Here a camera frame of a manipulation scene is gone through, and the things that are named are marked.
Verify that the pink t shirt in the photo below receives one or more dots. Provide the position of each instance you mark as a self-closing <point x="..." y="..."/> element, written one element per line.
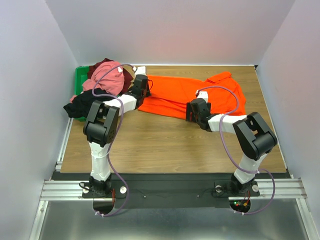
<point x="119" y="67"/>

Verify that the maroon t shirt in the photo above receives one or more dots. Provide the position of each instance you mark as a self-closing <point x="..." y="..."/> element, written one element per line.
<point x="128" y="77"/>

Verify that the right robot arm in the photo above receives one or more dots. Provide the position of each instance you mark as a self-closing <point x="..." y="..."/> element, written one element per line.
<point x="255" y="137"/>

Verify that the green plastic bin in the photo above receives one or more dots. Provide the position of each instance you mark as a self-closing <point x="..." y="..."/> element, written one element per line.
<point x="81" y="75"/>

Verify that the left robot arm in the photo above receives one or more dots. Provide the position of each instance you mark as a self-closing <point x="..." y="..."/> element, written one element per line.
<point x="101" y="128"/>

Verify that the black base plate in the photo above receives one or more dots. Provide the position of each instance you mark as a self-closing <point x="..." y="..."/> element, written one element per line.
<point x="166" y="191"/>

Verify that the black t shirt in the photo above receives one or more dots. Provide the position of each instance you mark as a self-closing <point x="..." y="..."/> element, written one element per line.
<point x="81" y="104"/>

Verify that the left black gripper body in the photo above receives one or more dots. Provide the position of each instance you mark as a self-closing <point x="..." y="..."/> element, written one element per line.
<point x="146" y="92"/>

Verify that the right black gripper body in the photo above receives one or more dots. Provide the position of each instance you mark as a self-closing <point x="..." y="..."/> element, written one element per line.
<point x="191" y="113"/>

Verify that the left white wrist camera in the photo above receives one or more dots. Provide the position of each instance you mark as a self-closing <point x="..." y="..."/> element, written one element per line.
<point x="139" y="70"/>

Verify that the orange t shirt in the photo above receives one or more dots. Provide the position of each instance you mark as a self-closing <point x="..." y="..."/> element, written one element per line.
<point x="169" y="95"/>

